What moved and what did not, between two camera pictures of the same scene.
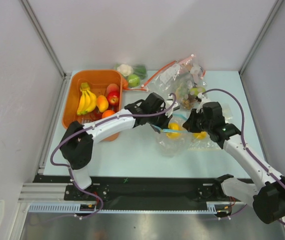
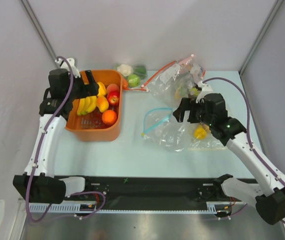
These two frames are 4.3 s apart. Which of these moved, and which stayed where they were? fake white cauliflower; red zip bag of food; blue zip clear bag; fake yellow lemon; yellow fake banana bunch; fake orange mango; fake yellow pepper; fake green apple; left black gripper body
Moved: fake yellow lemon; blue zip clear bag; left black gripper body
Stayed: yellow fake banana bunch; fake green apple; fake orange mango; fake white cauliflower; fake yellow pepper; red zip bag of food
